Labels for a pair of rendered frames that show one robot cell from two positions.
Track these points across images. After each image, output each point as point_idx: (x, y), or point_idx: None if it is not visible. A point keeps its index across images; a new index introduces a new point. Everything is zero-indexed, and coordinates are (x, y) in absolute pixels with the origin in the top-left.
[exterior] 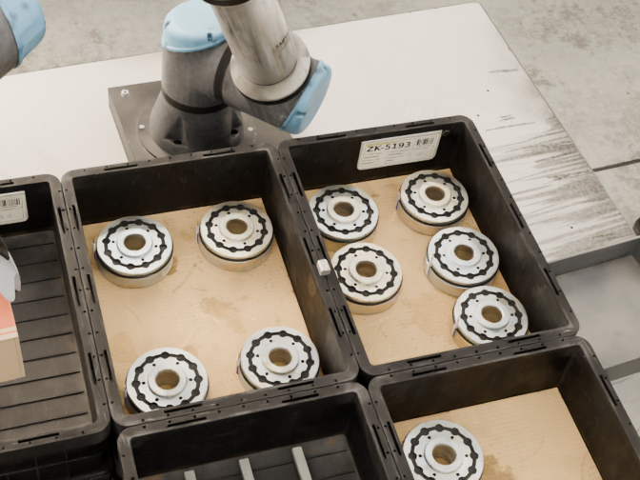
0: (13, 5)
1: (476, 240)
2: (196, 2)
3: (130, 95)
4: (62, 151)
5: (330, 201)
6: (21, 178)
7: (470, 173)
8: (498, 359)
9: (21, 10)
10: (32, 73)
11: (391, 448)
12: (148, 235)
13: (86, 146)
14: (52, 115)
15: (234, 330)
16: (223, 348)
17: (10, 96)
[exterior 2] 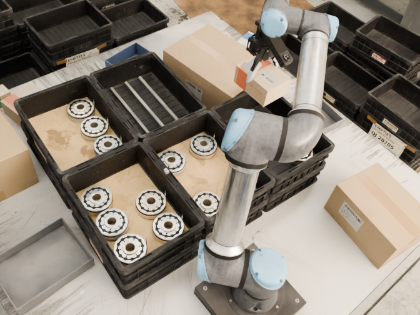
0: (269, 11)
1: (107, 230)
2: (278, 276)
3: (294, 301)
4: (304, 271)
5: (174, 226)
6: (287, 174)
7: None
8: (94, 157)
9: (266, 13)
10: (347, 312)
11: (125, 122)
12: None
13: (297, 278)
14: (321, 290)
15: (190, 174)
16: (192, 168)
17: (345, 294)
